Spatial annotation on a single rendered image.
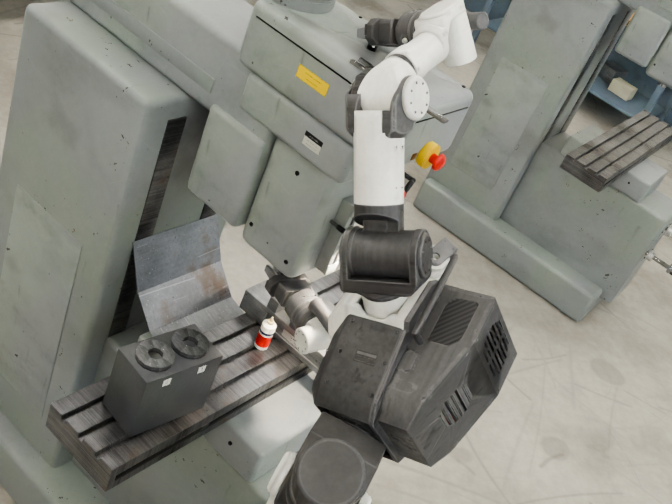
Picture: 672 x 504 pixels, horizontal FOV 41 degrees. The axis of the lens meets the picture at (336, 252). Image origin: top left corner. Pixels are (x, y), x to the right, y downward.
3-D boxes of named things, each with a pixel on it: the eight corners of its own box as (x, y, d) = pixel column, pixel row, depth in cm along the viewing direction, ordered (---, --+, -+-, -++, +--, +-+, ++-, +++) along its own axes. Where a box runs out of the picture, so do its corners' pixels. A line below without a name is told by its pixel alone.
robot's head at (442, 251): (427, 293, 183) (453, 271, 186) (435, 276, 176) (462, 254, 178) (406, 271, 185) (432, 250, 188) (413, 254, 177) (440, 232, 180)
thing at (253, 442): (329, 430, 260) (343, 403, 253) (247, 486, 234) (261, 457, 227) (215, 324, 279) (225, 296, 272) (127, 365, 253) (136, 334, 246)
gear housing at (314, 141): (400, 166, 213) (417, 131, 207) (338, 188, 195) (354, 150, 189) (302, 93, 225) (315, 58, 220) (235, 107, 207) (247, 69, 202)
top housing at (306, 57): (450, 153, 204) (480, 91, 195) (385, 176, 185) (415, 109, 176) (305, 49, 222) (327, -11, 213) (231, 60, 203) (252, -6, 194)
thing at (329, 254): (335, 271, 221) (365, 203, 209) (325, 275, 218) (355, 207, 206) (323, 261, 222) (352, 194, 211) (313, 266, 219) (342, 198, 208)
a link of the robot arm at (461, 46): (417, 69, 181) (457, 69, 172) (403, 18, 177) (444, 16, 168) (455, 48, 186) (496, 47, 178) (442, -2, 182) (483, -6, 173)
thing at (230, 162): (296, 208, 237) (329, 126, 223) (233, 231, 219) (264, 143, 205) (248, 169, 244) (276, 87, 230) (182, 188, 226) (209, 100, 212)
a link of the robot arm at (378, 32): (362, 56, 187) (400, 55, 178) (364, 8, 185) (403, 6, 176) (407, 59, 194) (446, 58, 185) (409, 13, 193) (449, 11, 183)
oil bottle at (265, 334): (270, 347, 249) (282, 319, 243) (260, 352, 246) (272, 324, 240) (260, 338, 250) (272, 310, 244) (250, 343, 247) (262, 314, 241)
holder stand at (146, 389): (203, 408, 223) (225, 351, 212) (129, 438, 207) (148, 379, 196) (176, 375, 228) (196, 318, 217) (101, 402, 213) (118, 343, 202)
